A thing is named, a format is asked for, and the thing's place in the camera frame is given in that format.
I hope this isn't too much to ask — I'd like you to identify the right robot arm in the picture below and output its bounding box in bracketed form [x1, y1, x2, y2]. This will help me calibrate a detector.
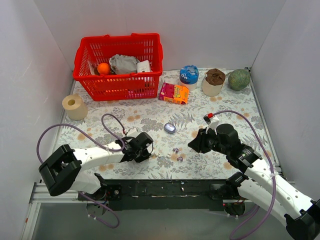
[188, 124, 320, 240]

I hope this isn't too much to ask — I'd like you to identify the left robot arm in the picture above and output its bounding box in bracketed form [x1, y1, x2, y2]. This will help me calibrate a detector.
[39, 132, 154, 200]

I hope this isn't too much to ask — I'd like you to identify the purple earbud case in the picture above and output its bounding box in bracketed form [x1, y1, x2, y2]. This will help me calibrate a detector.
[164, 123, 176, 134]

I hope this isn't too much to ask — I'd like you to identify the pink orange candy box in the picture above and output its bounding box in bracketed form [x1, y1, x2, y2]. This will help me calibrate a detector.
[158, 82, 190, 105]

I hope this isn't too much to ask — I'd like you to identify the brown topped paper roll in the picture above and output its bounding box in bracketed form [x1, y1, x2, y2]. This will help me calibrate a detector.
[201, 68, 226, 97]

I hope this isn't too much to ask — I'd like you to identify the green melon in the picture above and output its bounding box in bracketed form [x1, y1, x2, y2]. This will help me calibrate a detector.
[228, 69, 251, 91]

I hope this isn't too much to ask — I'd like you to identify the blue wrapped paper roll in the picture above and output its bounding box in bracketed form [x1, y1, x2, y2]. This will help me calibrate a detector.
[179, 65, 199, 91]

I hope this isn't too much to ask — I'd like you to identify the beige paper roll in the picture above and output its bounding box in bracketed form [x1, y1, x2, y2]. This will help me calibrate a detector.
[62, 93, 88, 121]

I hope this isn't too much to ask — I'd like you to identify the red plastic shopping basket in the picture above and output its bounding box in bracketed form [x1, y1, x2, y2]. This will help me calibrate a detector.
[73, 33, 163, 101]

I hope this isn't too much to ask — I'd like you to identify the white box in basket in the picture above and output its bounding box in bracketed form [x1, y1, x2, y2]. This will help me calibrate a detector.
[136, 60, 152, 73]

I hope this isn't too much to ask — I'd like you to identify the crumpled grey cloth bag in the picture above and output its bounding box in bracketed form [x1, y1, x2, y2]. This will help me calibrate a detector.
[109, 54, 140, 75]

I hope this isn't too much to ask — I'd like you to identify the orange fruit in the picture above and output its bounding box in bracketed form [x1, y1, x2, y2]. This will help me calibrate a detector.
[97, 62, 111, 75]

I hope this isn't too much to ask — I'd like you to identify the clear snack bag in basket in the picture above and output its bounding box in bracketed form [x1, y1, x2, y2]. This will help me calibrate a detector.
[87, 60, 100, 76]

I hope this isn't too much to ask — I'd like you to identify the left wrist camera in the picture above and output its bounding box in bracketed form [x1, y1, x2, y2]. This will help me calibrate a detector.
[125, 127, 139, 138]

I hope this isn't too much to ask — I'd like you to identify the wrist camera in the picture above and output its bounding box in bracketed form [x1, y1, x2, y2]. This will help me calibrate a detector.
[203, 113, 220, 134]
[125, 127, 139, 138]

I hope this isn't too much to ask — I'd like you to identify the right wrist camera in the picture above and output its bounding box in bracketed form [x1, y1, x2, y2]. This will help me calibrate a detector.
[203, 113, 220, 134]

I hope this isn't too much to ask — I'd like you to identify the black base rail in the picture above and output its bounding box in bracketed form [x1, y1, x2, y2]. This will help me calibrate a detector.
[78, 179, 245, 214]

